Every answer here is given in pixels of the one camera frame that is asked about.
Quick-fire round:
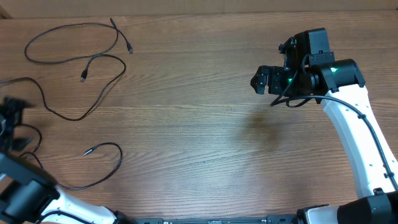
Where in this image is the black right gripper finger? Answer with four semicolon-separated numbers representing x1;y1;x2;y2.
250;77;267;95
256;65;272;82

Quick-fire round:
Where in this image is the black usb cable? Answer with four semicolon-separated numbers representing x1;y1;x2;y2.
18;123;124;191
0;54;127;122
24;17;134;65

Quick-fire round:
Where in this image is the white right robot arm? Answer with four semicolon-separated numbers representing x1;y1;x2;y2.
251;28;397;224

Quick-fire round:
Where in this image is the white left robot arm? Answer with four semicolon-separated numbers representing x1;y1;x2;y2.
1;98;124;223

